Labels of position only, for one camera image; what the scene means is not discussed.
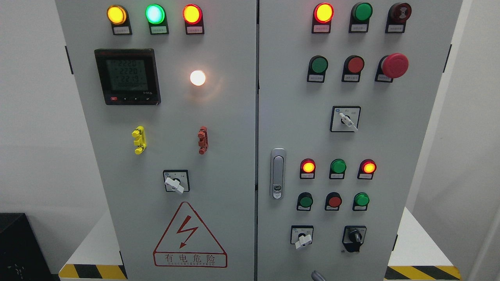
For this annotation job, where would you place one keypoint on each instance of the white rotary switch lower right door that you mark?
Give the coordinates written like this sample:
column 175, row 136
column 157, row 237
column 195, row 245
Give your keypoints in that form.
column 301, row 235

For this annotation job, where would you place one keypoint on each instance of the red push button upper row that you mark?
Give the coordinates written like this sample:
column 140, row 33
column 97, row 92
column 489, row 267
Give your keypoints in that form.
column 352, row 68

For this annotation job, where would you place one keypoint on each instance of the yellow indicator light top left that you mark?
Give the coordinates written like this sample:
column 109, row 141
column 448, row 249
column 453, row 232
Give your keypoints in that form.
column 119, row 19

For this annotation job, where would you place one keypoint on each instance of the white rotary switch upper right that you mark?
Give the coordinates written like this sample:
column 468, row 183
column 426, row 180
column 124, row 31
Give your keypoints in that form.
column 345, row 119

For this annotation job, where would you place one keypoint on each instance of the dark red buzzer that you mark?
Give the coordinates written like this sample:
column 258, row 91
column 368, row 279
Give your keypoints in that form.
column 397, row 18

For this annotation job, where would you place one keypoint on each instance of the red lit indicator middle left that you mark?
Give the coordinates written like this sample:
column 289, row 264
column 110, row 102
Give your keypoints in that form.
column 307, row 169

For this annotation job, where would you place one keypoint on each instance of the red lit indicator middle right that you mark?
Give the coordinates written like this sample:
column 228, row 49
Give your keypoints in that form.
column 366, row 170

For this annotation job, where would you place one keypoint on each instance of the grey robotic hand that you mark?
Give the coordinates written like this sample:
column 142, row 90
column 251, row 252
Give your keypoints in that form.
column 316, row 276

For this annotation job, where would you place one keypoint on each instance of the green push button lower right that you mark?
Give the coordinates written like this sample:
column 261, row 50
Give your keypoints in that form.
column 360, row 202

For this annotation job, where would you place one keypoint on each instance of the black box lower left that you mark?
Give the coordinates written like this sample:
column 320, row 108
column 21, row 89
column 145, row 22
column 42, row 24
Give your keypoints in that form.
column 21, row 258

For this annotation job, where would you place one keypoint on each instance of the green lit indicator light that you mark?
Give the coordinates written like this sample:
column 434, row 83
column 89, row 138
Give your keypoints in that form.
column 156, row 16

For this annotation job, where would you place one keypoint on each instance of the silver door handle lock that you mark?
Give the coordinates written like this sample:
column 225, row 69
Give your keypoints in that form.
column 277, row 172

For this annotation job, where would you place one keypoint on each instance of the red-orange indicator light left door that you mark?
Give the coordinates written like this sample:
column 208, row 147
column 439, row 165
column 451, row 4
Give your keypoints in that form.
column 193, row 19

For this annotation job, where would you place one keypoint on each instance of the grey left cabinet door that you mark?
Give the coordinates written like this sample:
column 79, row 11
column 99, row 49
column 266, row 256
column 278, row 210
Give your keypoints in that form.
column 222, row 181

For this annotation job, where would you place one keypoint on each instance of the green push button lower left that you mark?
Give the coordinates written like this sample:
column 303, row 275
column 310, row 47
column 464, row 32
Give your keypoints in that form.
column 304, row 202

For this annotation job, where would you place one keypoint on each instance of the red terminal clip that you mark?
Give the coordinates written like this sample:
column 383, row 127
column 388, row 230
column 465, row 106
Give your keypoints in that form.
column 203, row 140

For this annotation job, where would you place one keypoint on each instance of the green indicator middle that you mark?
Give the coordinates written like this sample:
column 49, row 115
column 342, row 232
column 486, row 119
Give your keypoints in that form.
column 337, row 169

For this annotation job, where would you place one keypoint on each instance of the grey cabinet door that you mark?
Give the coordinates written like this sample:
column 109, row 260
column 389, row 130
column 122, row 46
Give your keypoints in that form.
column 295, row 115
column 222, row 181

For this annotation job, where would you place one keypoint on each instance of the green push button upper row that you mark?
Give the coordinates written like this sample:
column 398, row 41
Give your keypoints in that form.
column 317, row 69

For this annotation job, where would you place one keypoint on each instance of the green indicator top right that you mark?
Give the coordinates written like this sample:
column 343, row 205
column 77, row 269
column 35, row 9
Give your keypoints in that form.
column 360, row 17

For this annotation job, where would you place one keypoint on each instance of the black digital power meter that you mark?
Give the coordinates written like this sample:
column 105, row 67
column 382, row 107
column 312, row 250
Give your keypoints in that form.
column 128, row 76

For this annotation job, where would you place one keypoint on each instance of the yellow terminal clip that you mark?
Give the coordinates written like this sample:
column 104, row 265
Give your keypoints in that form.
column 139, row 140

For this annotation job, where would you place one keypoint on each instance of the white rotary switch door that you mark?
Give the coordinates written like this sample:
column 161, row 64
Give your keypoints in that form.
column 301, row 235
column 176, row 180

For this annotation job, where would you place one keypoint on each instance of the white lit indicator light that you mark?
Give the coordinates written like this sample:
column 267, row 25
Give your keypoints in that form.
column 198, row 78

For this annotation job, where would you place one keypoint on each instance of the grey right cabinet door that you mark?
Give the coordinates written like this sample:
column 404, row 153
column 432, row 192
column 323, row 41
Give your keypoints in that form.
column 295, row 115

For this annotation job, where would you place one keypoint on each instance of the red electric hazard warning sticker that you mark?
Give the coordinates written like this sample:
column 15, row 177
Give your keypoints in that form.
column 188, row 242

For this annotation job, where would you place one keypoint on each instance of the black key selector switch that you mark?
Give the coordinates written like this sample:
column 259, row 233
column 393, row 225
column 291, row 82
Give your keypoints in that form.
column 353, row 238

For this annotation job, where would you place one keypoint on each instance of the white rotary switch left door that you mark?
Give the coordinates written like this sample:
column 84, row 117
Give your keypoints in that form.
column 176, row 180

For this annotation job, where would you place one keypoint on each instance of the red emergency stop mushroom button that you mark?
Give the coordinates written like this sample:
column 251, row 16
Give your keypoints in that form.
column 391, row 66

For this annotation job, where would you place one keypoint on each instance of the red lit indicator top right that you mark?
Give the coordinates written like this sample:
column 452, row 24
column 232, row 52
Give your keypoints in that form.
column 322, row 18

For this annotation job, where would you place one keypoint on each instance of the red push button lower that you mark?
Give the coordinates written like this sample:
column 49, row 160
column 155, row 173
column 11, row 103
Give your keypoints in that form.
column 333, row 202

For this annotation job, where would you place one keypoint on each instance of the red lit indicator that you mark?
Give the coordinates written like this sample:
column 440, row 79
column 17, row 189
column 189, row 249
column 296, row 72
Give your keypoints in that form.
column 322, row 18
column 307, row 169
column 366, row 170

